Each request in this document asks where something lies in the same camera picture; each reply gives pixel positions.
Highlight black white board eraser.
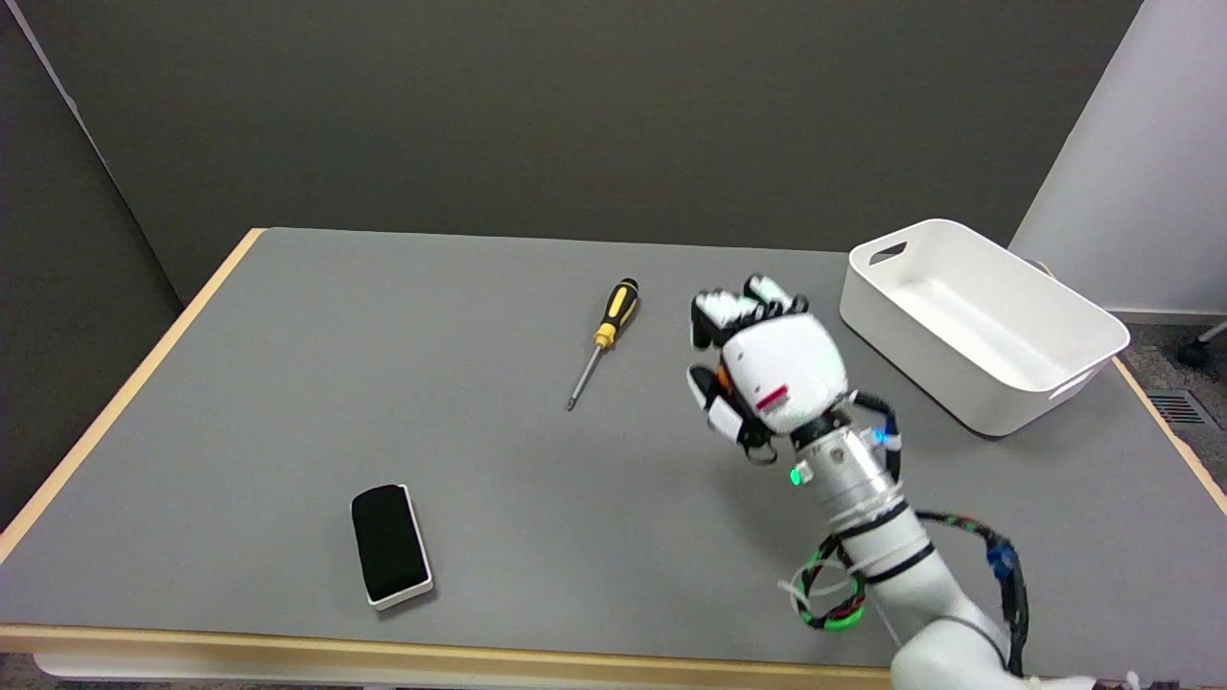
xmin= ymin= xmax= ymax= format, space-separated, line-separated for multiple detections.
xmin=350 ymin=483 xmax=434 ymax=611

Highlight white plastic storage bin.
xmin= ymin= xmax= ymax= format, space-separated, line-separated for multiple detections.
xmin=839 ymin=218 xmax=1131 ymax=438

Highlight floor vent grille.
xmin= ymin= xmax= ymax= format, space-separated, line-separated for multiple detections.
xmin=1146 ymin=390 xmax=1223 ymax=430

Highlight black braided cable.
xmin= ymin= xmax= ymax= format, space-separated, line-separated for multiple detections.
xmin=913 ymin=511 xmax=1030 ymax=678

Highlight short black wrist cable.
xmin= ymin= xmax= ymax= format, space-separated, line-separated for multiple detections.
xmin=847 ymin=390 xmax=904 ymax=482

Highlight green red braided cable loop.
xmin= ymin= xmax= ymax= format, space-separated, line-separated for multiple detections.
xmin=788 ymin=535 xmax=869 ymax=633

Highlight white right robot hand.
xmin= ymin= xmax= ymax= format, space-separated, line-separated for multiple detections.
xmin=686 ymin=273 xmax=854 ymax=467

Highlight black yellow handled screwdriver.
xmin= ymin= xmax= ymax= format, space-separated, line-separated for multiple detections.
xmin=566 ymin=278 xmax=640 ymax=412

